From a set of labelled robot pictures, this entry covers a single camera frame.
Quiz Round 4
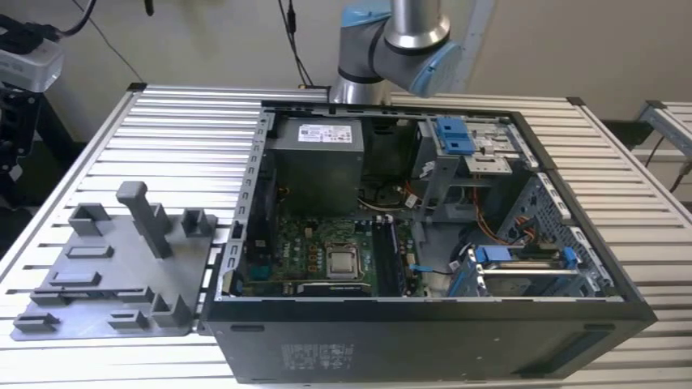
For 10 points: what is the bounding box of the black RAM slot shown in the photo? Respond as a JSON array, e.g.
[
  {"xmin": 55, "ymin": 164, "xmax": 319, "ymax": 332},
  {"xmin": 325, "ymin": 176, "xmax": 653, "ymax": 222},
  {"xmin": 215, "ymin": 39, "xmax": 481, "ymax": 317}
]
[{"xmin": 391, "ymin": 224, "xmax": 409, "ymax": 295}]

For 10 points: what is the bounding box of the grey plastic parts rack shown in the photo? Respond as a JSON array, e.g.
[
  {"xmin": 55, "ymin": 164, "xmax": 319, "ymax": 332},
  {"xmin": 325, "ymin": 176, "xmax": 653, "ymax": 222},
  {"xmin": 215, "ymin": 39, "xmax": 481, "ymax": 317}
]
[{"xmin": 9, "ymin": 181, "xmax": 219, "ymax": 342}]

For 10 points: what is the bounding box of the grey power supply unit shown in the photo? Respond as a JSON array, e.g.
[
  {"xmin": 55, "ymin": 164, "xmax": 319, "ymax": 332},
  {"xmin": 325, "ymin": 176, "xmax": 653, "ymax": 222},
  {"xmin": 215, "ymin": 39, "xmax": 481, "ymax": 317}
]
[{"xmin": 266, "ymin": 117, "xmax": 366, "ymax": 216}]

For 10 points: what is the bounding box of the green motherboard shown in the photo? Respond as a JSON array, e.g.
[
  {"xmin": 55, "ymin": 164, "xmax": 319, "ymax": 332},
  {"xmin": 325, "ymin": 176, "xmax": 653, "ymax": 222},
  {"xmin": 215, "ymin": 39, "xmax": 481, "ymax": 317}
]
[{"xmin": 237, "ymin": 216, "xmax": 427, "ymax": 299}]

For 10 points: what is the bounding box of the silver CPU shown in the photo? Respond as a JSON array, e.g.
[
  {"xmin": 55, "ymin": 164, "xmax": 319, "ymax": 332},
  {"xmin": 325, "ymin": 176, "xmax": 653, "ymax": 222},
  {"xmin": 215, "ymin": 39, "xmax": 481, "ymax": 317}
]
[{"xmin": 326, "ymin": 250, "xmax": 357, "ymax": 273}]

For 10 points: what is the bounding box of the CPU socket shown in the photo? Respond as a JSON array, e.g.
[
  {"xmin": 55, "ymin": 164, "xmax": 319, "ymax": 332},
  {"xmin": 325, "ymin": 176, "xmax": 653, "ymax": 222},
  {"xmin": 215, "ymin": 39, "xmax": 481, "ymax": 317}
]
[{"xmin": 322, "ymin": 241, "xmax": 362, "ymax": 281}]

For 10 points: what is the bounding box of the black graphics card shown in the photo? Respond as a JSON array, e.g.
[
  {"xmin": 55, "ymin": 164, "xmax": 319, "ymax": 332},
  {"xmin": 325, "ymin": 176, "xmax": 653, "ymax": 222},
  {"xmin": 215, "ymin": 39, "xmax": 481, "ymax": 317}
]
[{"xmin": 294, "ymin": 281, "xmax": 374, "ymax": 297}]

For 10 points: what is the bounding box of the blue plastic drive latch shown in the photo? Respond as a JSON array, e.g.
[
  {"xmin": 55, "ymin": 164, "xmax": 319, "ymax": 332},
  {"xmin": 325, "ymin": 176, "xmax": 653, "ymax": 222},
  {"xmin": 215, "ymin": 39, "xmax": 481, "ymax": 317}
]
[
  {"xmin": 439, "ymin": 137, "xmax": 471, "ymax": 157},
  {"xmin": 434, "ymin": 116, "xmax": 466, "ymax": 138}
]

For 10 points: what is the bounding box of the grey metal drive cage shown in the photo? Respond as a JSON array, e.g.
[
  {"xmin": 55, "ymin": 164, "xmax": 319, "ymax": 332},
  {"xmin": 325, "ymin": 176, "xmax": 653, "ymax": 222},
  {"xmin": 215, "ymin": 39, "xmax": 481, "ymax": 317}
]
[{"xmin": 409, "ymin": 117, "xmax": 534, "ymax": 224}]

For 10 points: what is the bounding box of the black open PC case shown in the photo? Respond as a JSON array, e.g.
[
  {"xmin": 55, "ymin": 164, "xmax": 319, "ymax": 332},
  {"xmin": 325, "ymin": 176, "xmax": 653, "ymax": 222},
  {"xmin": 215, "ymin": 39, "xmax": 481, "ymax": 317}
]
[{"xmin": 197, "ymin": 99, "xmax": 659, "ymax": 385}]

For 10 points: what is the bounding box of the hard disk in blue carrier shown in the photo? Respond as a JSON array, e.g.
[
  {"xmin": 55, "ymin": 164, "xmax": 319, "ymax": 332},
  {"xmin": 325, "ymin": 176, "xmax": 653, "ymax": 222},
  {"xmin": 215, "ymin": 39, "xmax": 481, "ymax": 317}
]
[{"xmin": 447, "ymin": 244, "xmax": 587, "ymax": 299}]

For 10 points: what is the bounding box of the metal slat side table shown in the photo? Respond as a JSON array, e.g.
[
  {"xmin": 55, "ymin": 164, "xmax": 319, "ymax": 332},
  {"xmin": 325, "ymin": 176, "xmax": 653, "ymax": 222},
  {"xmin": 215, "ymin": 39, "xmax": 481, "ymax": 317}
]
[{"xmin": 630, "ymin": 99, "xmax": 692, "ymax": 163}]

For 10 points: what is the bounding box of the black slanted post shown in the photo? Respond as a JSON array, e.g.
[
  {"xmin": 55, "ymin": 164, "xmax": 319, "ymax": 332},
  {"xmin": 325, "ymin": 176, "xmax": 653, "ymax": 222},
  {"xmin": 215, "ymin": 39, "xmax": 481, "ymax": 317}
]
[{"xmin": 37, "ymin": 91, "xmax": 74, "ymax": 155}]

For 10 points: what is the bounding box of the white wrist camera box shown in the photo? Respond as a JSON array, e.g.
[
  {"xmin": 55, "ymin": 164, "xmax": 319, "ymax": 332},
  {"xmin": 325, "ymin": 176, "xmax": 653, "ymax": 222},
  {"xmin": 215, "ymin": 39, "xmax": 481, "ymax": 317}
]
[{"xmin": 0, "ymin": 45, "xmax": 65, "ymax": 93}]

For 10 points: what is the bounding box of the thick black camera cable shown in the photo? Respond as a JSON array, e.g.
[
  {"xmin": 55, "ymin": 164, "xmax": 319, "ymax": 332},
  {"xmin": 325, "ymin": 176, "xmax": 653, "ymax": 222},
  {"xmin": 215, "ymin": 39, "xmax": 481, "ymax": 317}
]
[{"xmin": 53, "ymin": 0, "xmax": 94, "ymax": 40}]

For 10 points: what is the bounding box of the power supply wire bundle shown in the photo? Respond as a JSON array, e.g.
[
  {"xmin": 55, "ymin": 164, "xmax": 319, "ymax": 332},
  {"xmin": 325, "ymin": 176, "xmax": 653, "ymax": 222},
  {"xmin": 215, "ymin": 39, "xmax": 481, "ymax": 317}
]
[{"xmin": 357, "ymin": 180, "xmax": 419, "ymax": 212}]

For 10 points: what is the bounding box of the black wire with blue plug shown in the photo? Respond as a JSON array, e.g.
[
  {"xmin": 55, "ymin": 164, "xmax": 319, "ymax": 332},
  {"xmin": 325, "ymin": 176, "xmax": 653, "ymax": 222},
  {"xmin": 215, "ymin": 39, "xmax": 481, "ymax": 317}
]
[{"xmin": 407, "ymin": 263, "xmax": 455, "ymax": 276}]

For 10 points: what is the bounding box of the orange data wire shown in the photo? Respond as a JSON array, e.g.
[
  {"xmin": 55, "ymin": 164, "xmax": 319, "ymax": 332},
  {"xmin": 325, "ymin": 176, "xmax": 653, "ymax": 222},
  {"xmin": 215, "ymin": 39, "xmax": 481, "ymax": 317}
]
[{"xmin": 467, "ymin": 173, "xmax": 539, "ymax": 247}]

